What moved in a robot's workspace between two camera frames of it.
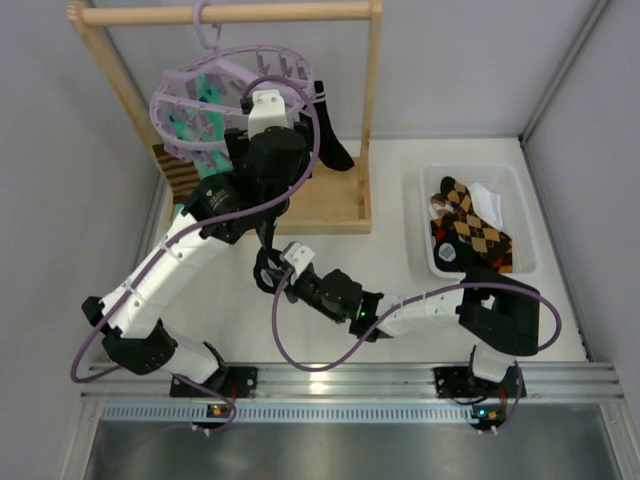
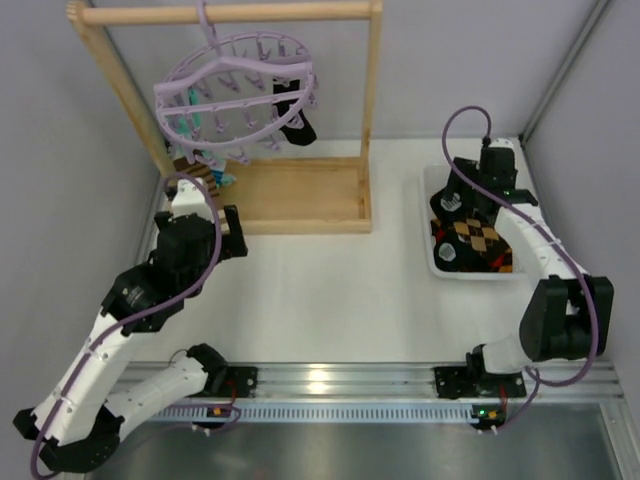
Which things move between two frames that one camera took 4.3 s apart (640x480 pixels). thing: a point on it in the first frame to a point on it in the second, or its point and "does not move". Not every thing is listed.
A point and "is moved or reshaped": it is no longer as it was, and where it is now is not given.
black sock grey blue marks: x=268 y=264 to x=459 y=200
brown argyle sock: x=456 y=205 does not move
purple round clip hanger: x=193 y=101 is moved or reshaped
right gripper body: x=279 y=275 to x=460 y=176
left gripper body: x=233 y=141 to x=232 y=232
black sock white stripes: x=454 y=256 does not move
